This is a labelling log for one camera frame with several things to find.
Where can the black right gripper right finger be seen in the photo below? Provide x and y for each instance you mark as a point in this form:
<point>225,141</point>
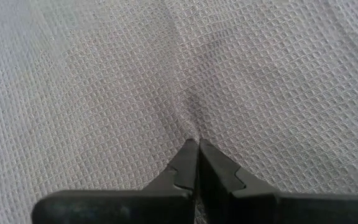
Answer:
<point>259,208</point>

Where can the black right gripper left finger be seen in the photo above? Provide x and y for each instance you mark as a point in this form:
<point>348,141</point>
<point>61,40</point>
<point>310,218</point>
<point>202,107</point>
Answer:
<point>120,207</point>

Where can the grey waffle-weave towel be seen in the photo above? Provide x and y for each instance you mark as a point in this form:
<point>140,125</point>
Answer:
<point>166,62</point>

